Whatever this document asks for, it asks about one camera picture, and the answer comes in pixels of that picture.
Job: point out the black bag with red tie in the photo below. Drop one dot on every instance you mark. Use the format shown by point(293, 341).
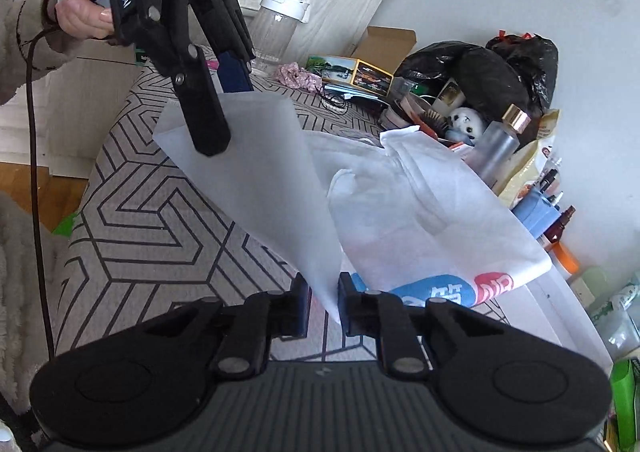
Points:
point(535, 62)

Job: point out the white plush toy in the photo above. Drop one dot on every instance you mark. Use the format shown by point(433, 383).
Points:
point(467, 122)

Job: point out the green packet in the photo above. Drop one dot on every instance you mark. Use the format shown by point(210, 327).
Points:
point(625, 392)

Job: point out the orange bottle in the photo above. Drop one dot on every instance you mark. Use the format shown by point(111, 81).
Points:
point(565, 259)

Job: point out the white tablet box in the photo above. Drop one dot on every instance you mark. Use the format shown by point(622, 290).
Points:
point(570, 322)

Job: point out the white shopping bag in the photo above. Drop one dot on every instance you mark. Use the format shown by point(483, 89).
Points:
point(400, 212)

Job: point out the cream snack bag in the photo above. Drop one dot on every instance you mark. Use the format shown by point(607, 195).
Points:
point(527, 167)

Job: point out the person's left forearm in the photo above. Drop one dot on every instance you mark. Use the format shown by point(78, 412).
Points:
point(15, 32)

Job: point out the blue packet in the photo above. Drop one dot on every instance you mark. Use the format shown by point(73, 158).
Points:
point(535, 214)

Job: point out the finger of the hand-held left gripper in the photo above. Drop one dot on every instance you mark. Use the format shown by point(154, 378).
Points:
point(207, 127)
point(235, 75)

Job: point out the clear bottle rose-gold cap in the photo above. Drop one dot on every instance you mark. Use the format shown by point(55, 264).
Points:
point(495, 147)

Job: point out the colourful picture box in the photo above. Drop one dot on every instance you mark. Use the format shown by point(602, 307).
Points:
point(350, 72)

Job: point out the fluffy beige cloth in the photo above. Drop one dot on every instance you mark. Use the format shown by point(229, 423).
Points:
point(20, 282)

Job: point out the black plastic bag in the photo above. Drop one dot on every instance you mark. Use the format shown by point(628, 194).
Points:
point(480, 72)

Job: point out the pink pen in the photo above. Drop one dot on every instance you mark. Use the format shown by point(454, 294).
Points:
point(212, 65)

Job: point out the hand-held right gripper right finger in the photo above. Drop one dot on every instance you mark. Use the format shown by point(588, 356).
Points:
point(345, 304)

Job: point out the open cardboard box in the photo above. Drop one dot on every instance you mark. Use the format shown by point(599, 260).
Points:
point(385, 40)

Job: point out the clear shaker bottle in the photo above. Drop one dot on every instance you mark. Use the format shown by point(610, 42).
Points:
point(275, 32)

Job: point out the red-brown bottle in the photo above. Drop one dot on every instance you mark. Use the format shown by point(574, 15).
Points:
point(557, 227)

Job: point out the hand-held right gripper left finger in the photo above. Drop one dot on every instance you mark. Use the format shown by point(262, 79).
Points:
point(300, 307)

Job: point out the pink scrunchie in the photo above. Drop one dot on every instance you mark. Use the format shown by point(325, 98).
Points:
point(297, 75)

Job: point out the geometric patterned tablecloth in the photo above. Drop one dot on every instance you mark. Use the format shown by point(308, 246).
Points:
point(150, 232)

